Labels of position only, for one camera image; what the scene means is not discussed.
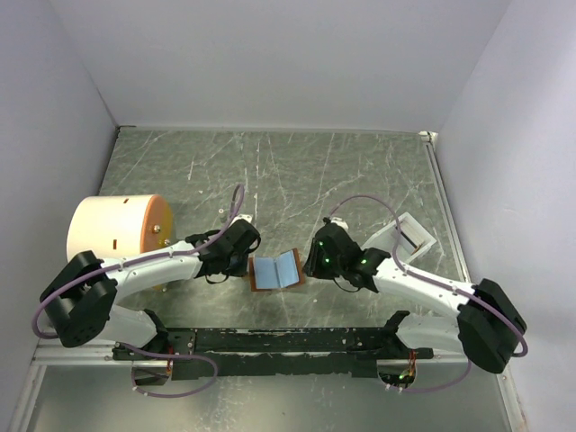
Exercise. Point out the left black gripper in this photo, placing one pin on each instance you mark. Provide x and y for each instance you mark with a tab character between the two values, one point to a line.
242	268

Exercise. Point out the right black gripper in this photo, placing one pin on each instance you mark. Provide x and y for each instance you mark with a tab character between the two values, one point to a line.
312	266

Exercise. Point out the brown leather card holder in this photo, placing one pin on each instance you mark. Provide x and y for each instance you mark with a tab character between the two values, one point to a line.
275	273

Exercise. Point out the white card tray box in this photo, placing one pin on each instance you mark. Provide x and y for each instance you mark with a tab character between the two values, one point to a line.
385	238

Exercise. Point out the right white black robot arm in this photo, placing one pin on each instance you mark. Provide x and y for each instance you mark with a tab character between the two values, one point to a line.
489	329

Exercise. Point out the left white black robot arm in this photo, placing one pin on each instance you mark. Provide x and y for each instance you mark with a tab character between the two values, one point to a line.
82	301

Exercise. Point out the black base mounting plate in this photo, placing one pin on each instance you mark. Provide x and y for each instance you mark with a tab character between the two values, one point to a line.
273	364

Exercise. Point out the white orange cylinder drum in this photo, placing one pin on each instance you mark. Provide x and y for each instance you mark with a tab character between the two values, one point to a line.
120	226

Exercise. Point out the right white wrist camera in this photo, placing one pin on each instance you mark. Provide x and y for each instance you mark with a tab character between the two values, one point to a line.
340	222

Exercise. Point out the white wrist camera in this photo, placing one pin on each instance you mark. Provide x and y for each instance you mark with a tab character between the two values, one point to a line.
340	222
245	217

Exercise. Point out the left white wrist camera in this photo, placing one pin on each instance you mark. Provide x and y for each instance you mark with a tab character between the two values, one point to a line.
245	217

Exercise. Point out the aluminium right side rail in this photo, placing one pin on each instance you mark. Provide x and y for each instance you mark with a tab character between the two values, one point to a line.
429	140

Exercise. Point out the aluminium rail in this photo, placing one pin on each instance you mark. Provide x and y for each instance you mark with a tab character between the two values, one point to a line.
392	341
429	140

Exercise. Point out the aluminium front rail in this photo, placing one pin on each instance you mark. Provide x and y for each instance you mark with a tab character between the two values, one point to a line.
392	341

